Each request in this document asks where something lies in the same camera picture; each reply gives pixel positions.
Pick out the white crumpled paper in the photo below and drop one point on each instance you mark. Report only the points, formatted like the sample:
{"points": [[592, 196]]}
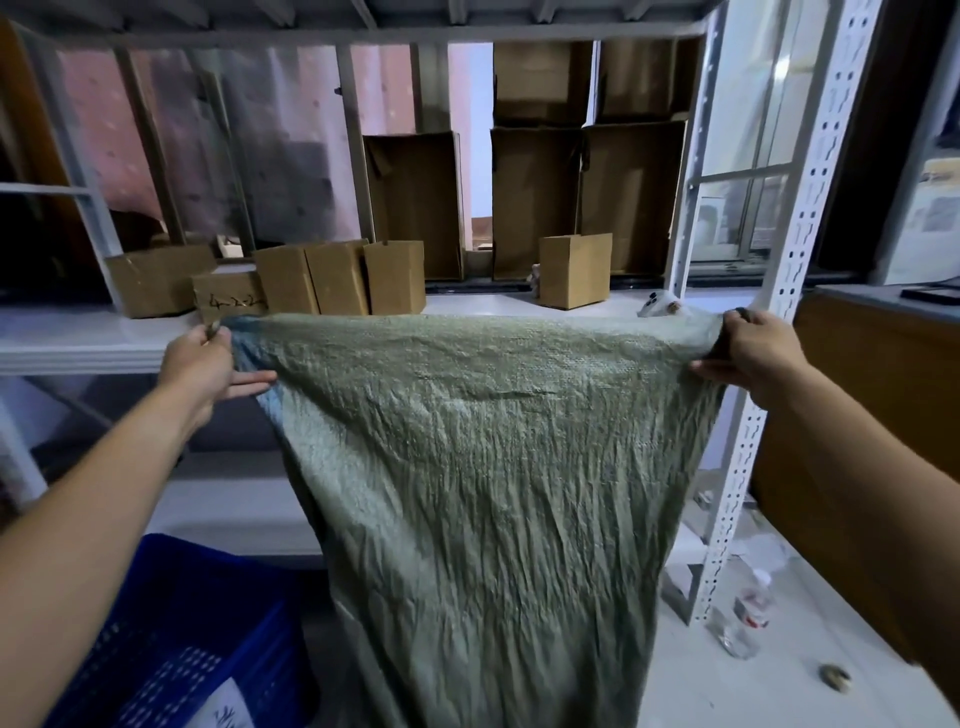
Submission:
{"points": [[763, 555]]}

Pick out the white handheld scanner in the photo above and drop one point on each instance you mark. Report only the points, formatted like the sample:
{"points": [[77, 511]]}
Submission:
{"points": [[660, 304]]}

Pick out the green woven sack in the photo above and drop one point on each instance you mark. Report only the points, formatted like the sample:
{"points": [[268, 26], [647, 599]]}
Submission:
{"points": [[487, 487]]}

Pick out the metal framed window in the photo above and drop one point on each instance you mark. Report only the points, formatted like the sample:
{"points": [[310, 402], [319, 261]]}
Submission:
{"points": [[750, 135]]}

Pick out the pink dotted curtain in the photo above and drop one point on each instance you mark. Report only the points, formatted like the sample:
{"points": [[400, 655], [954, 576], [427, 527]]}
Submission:
{"points": [[285, 150]]}

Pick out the tall small cardboard box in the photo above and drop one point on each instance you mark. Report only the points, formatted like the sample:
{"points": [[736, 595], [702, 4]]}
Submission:
{"points": [[337, 279], [285, 279], [395, 277]]}

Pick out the clear plastic bottle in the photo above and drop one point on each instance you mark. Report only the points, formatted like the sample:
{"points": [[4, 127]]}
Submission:
{"points": [[746, 615]]}

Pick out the closed stacked cardboard box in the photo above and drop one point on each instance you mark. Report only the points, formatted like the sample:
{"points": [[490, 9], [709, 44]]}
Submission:
{"points": [[540, 82], [645, 79]]}

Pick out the small white box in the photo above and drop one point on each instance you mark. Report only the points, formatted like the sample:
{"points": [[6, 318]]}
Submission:
{"points": [[229, 247]]}

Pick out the black flat object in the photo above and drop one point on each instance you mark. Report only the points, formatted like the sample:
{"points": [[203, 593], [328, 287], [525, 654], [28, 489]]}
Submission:
{"points": [[934, 294]]}

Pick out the cube cardboard box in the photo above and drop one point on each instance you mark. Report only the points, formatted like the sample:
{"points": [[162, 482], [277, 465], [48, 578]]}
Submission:
{"points": [[574, 271]]}

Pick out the blue plastic basket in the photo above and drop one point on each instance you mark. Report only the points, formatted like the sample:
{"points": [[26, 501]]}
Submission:
{"points": [[172, 630]]}

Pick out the large open cardboard box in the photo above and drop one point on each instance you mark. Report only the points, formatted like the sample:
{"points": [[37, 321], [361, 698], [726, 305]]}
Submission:
{"points": [[412, 202], [634, 191], [536, 199]]}

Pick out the wide cardboard box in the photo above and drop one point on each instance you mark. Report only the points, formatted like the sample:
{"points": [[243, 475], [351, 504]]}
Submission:
{"points": [[157, 281]]}

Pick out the small white crumpled item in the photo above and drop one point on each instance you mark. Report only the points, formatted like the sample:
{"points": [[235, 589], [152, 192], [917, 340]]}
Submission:
{"points": [[534, 279]]}

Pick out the person's left hand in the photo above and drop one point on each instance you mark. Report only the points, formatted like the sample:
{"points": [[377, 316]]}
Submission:
{"points": [[199, 371]]}

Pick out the person's right hand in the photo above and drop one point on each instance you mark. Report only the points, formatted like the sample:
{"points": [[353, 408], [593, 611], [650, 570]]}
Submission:
{"points": [[761, 356]]}

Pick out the small brown crumpled object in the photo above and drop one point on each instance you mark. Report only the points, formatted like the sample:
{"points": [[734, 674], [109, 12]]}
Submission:
{"points": [[836, 679]]}

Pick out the person's left forearm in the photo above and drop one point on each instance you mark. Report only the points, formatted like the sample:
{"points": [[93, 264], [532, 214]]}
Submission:
{"points": [[82, 540]]}

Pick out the small white packet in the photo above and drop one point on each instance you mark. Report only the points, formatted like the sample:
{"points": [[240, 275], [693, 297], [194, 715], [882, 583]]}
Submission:
{"points": [[705, 499]]}

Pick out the white paper label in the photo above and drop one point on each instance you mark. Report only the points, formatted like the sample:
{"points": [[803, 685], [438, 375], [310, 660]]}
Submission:
{"points": [[225, 709]]}

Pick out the white metal shelf rack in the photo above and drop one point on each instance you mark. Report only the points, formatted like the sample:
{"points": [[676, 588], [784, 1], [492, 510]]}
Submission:
{"points": [[75, 337]]}

